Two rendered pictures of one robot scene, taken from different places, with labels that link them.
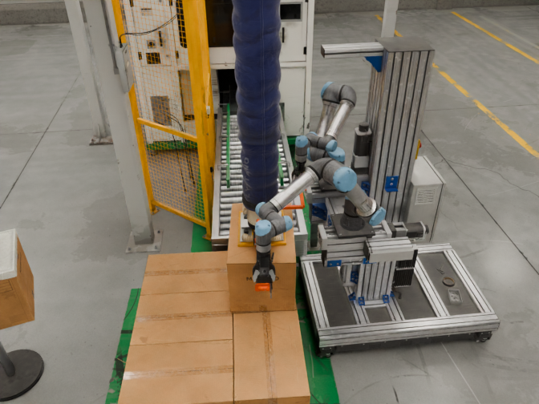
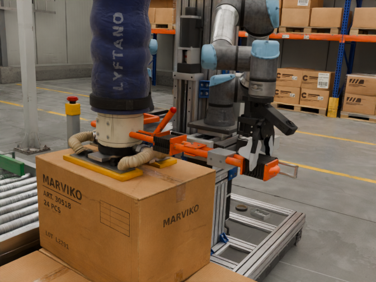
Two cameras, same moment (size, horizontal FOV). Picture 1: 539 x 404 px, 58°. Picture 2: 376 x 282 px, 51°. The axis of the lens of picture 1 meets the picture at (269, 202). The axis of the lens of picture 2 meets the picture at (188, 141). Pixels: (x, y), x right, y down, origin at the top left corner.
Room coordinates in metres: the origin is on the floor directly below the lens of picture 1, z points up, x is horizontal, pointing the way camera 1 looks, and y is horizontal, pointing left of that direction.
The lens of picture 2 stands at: (1.28, 1.02, 1.43)
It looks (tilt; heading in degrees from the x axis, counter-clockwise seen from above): 15 degrees down; 309
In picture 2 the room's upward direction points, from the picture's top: 3 degrees clockwise
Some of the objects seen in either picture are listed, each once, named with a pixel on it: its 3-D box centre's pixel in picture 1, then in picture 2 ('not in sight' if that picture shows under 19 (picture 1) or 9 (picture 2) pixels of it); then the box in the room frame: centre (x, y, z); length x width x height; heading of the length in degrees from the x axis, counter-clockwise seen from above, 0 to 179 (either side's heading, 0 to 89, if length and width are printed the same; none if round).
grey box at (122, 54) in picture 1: (125, 67); not in sight; (3.45, 1.03, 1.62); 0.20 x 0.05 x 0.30; 4
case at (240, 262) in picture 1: (261, 254); (123, 210); (2.39, 0.05, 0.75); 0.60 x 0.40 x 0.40; 0
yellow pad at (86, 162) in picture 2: (245, 226); (100, 160); (2.40, 0.15, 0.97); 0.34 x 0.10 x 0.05; 2
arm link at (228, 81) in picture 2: (355, 201); (222, 88); (2.32, -0.50, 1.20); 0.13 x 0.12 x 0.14; 33
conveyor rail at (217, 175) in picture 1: (218, 167); not in sight; (3.91, 0.47, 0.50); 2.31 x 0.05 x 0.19; 4
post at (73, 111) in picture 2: (315, 199); (75, 179); (3.37, -0.39, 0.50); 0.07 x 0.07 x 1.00; 4
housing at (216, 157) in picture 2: not in sight; (221, 158); (1.94, 0.04, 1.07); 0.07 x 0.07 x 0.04; 2
